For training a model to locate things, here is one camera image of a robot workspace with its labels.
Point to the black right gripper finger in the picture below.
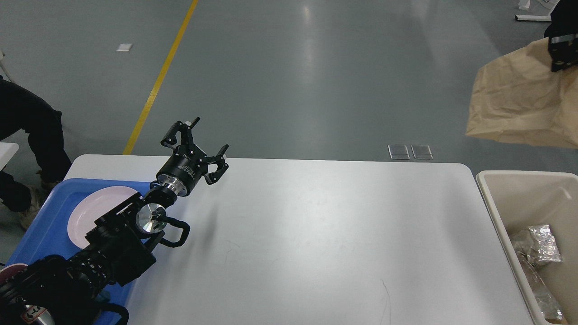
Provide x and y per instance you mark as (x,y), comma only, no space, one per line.
(563,51)

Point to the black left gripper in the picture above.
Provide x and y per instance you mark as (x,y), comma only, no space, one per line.
(187,166)

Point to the brown paper bag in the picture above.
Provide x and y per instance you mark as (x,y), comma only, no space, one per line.
(517,99)

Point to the pink plastic plate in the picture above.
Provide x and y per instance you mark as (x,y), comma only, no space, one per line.
(82,218)

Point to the foil ball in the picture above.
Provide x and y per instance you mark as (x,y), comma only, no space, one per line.
(537,244)

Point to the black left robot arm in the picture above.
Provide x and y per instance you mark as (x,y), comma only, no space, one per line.
(64,291)

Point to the beige plastic bin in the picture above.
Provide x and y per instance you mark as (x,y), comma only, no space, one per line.
(518,199)

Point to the blue plastic tray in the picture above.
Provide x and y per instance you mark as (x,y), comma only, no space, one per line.
(47,235)

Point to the clear floor plate right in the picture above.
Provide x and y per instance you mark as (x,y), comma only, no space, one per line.
(422,152)

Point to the clear floor plate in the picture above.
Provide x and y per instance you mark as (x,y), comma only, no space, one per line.
(399,152)
(422,152)

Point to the person in black trousers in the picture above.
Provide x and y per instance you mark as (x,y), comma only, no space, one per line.
(21,110)

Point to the clear floor plate left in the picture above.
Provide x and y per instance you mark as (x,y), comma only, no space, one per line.
(399,152)

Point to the pink mug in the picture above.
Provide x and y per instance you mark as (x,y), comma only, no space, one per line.
(10,271)

